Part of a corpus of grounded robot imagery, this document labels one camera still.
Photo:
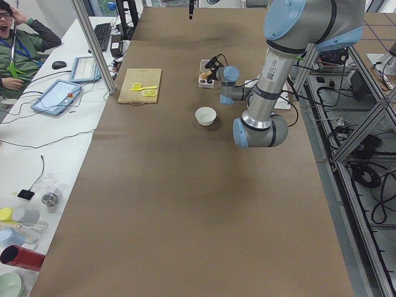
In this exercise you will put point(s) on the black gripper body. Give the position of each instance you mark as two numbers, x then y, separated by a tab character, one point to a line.
211	77

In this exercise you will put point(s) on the clear plastic egg box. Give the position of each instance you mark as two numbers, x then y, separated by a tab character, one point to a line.
205	83

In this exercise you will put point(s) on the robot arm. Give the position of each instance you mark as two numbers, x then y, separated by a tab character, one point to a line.
288	28
191	8

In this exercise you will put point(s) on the black power adapter box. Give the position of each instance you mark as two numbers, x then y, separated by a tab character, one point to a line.
116	48

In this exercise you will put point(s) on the white bowl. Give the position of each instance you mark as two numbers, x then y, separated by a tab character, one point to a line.
205	115

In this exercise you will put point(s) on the yellow plastic knife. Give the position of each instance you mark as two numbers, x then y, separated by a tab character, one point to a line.
143	88

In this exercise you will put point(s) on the wooden cutting board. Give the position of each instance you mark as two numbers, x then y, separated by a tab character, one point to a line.
147	77

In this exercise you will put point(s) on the lower left lemon slice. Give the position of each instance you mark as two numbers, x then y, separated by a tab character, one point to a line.
152	93

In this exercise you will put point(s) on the lemon slice near knife tip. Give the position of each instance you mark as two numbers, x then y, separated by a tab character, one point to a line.
136	86

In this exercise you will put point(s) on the black keyboard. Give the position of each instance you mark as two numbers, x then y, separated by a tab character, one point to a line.
102	33

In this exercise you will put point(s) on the far blue teach pendant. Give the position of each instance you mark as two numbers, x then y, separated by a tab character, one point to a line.
84	69

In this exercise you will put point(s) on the blue teach pendant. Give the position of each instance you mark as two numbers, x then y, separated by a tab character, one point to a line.
84	69
57	98

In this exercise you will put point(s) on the black computer mouse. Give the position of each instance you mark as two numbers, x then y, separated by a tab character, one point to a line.
58	65

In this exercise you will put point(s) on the near blue teach pendant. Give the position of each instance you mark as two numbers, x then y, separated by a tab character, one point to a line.
57	98

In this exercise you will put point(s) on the person in green jacket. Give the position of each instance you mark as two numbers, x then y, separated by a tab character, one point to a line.
23	39

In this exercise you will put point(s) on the steel cup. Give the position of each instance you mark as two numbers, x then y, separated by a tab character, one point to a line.
51	200

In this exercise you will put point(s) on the small black square device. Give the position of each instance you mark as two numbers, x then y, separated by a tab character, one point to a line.
25	195

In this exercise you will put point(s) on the grey cup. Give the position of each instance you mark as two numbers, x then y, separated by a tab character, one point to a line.
26	217

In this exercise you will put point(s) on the yellow cup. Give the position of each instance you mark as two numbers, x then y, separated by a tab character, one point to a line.
6	214

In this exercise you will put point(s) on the light blue cup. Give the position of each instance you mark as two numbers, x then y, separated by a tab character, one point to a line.
10	236

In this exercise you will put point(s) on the red cylinder cup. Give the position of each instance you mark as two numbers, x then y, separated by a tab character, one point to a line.
21	257

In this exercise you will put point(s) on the green bowl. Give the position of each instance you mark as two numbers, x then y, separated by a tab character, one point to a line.
11	285

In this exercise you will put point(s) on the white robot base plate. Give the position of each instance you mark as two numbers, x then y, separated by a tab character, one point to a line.
282	102

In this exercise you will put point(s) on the aluminium frame post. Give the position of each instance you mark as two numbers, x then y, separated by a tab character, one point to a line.
93	44

